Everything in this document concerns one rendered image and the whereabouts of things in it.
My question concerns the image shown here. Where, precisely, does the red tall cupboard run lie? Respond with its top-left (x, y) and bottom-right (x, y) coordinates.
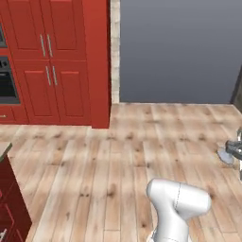
top-left (0, 0), bottom-right (112, 130)

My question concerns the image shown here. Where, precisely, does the dark brown cabinet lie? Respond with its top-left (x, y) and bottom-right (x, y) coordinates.
top-left (229, 64), bottom-right (242, 113)

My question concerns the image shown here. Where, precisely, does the black built-in oven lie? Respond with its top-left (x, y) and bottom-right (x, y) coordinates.
top-left (0, 56), bottom-right (22, 106)

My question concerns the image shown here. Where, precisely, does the red island cabinet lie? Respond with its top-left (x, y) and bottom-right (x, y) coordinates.
top-left (0, 141), bottom-right (33, 242)

